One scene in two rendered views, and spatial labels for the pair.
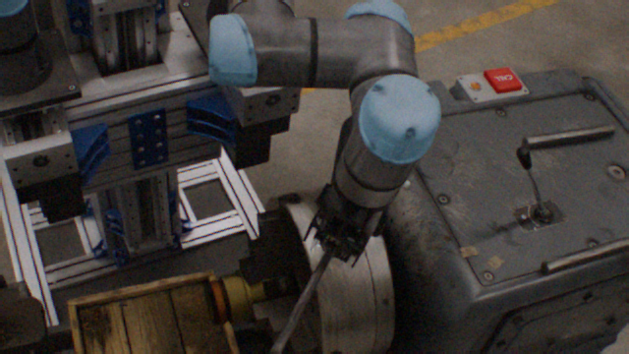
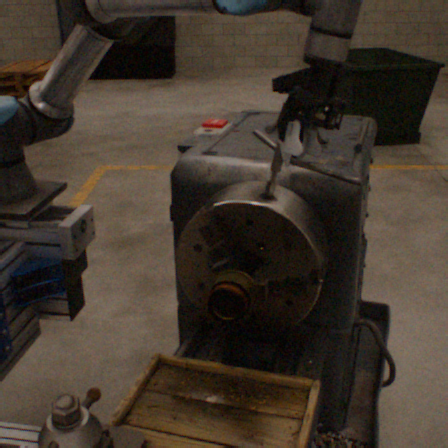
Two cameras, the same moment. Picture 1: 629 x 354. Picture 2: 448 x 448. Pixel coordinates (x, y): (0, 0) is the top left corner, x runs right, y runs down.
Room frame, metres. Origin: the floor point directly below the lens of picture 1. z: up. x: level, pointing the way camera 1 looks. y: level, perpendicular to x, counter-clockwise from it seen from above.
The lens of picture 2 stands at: (-0.06, 0.80, 1.66)
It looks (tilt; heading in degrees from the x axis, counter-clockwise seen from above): 23 degrees down; 313
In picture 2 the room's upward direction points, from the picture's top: 1 degrees counter-clockwise
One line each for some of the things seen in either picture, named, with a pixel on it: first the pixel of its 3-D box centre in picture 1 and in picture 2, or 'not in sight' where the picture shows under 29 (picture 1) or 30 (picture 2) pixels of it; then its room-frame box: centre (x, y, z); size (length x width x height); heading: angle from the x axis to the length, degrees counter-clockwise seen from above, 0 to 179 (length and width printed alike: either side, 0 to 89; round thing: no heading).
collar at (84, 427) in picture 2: not in sight; (69, 427); (0.47, 0.54, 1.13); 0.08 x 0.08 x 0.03
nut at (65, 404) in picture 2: not in sight; (65, 407); (0.47, 0.54, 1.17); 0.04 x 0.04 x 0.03
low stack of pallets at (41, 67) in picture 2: not in sight; (32, 79); (8.15, -3.63, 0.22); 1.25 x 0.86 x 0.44; 134
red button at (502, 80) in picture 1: (502, 81); (215, 124); (1.06, -0.35, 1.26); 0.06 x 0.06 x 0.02; 26
